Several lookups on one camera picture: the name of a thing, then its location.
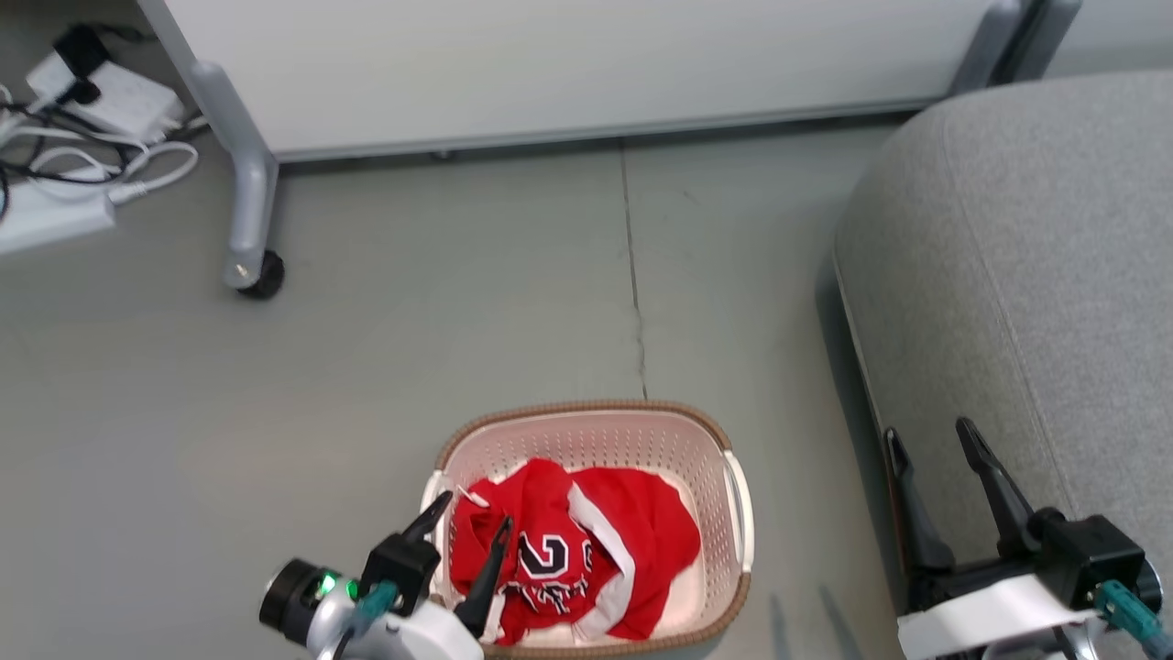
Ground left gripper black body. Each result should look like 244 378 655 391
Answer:
359 532 444 617

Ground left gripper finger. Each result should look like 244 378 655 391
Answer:
455 515 514 641
400 490 455 548

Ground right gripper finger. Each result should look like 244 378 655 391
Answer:
955 417 1042 559
882 426 957 579

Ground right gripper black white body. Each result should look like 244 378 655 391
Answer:
896 509 1165 660

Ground red basketball jersey with number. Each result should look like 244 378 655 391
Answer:
449 458 626 647

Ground red shorts with white stripe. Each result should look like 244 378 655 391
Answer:
568 466 703 642

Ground beige laundry basket brown rim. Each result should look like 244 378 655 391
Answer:
420 399 756 660

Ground grey fabric ottoman seat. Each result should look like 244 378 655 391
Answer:
832 69 1173 660

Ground teal connector on left gripper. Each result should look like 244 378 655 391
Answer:
352 579 401 635

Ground teal connector on gripper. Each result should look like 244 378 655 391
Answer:
1094 579 1173 657
352 579 401 635

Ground teal connector on right gripper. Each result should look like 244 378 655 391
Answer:
1094 579 1173 657

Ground black caster wheel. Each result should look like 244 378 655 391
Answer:
240 249 286 301

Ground grey partition leg with caster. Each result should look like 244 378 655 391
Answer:
188 60 280 294

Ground light grey partition leg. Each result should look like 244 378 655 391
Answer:
948 0 1024 97

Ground dark grey partition leg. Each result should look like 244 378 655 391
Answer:
994 0 1083 85

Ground white partition panel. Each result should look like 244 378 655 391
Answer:
137 0 1027 162

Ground flat white box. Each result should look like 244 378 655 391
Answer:
0 183 117 257

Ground white power strip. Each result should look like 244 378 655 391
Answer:
62 60 186 144

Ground white power adapter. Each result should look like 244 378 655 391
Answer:
25 50 76 109

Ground black power adapter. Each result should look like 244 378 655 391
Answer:
53 23 113 82

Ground white cable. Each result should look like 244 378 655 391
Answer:
26 128 200 204

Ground black cable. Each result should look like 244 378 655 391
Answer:
0 99 102 221

